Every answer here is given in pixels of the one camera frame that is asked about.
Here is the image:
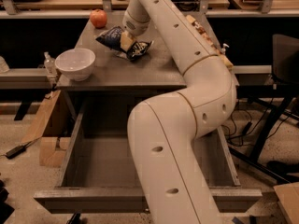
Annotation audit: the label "blue chip bag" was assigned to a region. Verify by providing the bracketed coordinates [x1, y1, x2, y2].
[95, 26, 153, 62]

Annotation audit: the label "small pump bottle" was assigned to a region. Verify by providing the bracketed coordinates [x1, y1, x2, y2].
[221, 43, 230, 54]

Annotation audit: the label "black power adapter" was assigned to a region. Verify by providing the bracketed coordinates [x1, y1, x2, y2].
[6, 146, 26, 160]

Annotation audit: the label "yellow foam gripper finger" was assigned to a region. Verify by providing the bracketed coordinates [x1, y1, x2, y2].
[121, 31, 136, 51]

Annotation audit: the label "cardboard sheet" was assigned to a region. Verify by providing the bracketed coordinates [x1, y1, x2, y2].
[274, 182, 299, 224]

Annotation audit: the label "white bowl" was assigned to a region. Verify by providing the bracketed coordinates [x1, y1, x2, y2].
[55, 48, 95, 81]

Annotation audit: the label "open grey top drawer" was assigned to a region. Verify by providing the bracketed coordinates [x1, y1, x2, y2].
[35, 93, 262, 214]

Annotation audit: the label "cardboard box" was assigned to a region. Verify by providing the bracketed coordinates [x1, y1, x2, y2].
[21, 91, 71, 168]

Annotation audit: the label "black floor cables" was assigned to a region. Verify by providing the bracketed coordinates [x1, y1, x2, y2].
[221, 100, 299, 147]

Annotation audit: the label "red apple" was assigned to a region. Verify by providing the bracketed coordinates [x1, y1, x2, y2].
[90, 9, 107, 28]

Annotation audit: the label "grey cabinet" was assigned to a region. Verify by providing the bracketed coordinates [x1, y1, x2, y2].
[56, 10, 240, 119]

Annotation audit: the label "black chair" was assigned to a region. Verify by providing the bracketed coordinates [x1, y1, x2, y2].
[229, 35, 299, 184]

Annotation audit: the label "clear sanitizer bottle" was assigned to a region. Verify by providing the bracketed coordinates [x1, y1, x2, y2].
[44, 51, 57, 76]

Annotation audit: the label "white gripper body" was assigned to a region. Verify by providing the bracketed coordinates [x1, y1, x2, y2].
[122, 0, 150, 36]

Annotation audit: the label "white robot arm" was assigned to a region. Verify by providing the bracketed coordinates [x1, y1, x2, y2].
[124, 0, 236, 224]

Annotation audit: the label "yellow brown chip bag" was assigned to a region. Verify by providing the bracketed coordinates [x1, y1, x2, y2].
[186, 15, 234, 70]

